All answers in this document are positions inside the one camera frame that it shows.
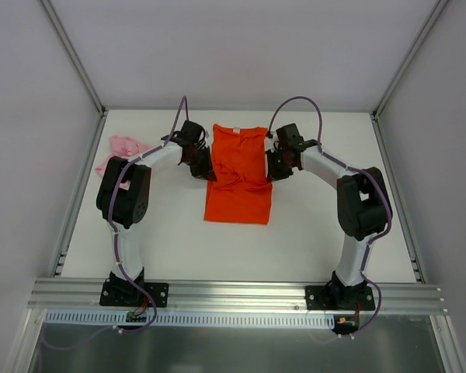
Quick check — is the orange t shirt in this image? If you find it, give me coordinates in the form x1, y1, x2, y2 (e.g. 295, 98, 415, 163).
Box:
204, 124, 273, 225

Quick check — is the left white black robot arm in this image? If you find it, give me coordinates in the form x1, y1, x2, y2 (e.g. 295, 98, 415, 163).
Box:
96, 120, 216, 309

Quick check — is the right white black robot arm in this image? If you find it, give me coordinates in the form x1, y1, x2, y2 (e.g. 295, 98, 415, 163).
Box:
266, 124, 393, 310

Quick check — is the pink t shirt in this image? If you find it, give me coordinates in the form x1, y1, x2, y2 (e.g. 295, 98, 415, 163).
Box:
96, 135, 151, 177

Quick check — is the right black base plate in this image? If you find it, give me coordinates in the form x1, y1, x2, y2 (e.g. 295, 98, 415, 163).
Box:
304, 284, 376, 311

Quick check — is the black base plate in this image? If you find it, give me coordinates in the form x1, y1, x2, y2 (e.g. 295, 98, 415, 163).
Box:
99, 281, 169, 308
304, 284, 376, 311

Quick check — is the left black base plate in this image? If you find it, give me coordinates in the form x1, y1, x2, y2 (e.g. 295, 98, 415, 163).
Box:
99, 281, 169, 308

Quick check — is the aluminium mounting rail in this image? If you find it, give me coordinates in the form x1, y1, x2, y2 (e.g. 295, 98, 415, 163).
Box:
26, 277, 448, 315

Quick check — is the white slotted cable duct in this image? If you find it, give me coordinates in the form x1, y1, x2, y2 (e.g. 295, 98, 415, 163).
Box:
43, 309, 335, 330

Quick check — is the left aluminium frame post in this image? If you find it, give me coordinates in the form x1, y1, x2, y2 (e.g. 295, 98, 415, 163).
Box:
37, 0, 106, 116

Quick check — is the aluminium frame post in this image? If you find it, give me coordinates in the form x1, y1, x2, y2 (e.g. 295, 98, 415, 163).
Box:
37, 0, 106, 116
371, 0, 450, 117

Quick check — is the right aluminium frame post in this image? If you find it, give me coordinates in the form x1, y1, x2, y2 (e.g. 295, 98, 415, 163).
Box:
371, 0, 450, 117

